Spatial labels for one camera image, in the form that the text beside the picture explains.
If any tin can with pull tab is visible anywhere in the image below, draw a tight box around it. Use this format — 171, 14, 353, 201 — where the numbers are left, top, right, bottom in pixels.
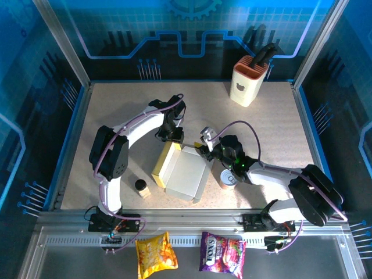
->
220, 169, 240, 190

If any small jar with black lid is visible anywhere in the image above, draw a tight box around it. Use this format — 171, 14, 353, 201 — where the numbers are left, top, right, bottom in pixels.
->
134, 179, 152, 199

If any cream knife block orange top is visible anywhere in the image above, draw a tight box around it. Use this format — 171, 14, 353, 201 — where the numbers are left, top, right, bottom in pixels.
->
229, 55, 270, 108

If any purple candy bag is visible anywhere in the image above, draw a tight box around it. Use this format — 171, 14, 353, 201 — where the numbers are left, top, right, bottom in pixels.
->
199, 231, 247, 279

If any yellow snack bag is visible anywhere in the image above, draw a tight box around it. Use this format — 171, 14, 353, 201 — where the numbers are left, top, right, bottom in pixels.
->
135, 231, 178, 279

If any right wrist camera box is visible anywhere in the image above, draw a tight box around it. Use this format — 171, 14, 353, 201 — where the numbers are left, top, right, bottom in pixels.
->
200, 126, 216, 149

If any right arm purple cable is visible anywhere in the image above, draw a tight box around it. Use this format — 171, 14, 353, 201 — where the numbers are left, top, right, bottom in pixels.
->
214, 120, 348, 253

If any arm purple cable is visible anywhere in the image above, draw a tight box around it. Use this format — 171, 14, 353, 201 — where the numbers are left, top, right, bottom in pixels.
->
92, 93, 184, 255
214, 120, 348, 253

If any aluminium front frame rail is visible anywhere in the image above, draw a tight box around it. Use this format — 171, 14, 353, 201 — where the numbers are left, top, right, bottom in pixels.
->
34, 209, 349, 233

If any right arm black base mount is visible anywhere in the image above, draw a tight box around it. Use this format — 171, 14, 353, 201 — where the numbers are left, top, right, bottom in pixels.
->
242, 213, 296, 233

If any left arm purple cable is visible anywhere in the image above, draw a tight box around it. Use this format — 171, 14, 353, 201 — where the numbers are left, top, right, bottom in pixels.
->
92, 93, 184, 255

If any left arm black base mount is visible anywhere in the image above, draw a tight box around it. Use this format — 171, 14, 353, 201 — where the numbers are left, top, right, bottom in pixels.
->
88, 209, 141, 233

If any black knife handle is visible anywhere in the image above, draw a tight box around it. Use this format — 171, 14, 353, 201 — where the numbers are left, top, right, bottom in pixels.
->
251, 48, 271, 69
263, 42, 278, 63

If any cable connector board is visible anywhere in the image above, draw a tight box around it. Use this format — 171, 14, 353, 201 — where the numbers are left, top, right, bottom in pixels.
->
264, 235, 293, 254
100, 228, 123, 246

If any aluminium frame post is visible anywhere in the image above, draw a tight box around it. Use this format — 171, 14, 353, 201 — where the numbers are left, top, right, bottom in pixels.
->
31, 0, 93, 88
292, 0, 349, 88

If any slotted metal rail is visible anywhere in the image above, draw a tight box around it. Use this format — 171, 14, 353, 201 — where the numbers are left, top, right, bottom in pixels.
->
45, 235, 344, 248

